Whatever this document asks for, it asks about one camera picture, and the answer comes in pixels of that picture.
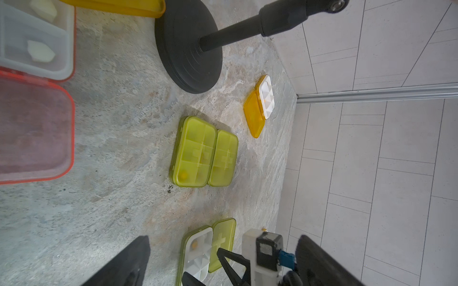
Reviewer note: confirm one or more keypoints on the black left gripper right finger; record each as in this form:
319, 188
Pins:
317, 268

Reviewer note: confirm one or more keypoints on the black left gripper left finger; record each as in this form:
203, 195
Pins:
127, 268

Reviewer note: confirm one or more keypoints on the green pillbox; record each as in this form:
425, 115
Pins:
224, 160
198, 255
193, 153

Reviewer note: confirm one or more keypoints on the black microphone stand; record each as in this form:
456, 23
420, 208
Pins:
190, 44

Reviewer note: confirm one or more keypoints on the pink pillbox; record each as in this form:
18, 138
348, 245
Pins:
37, 114

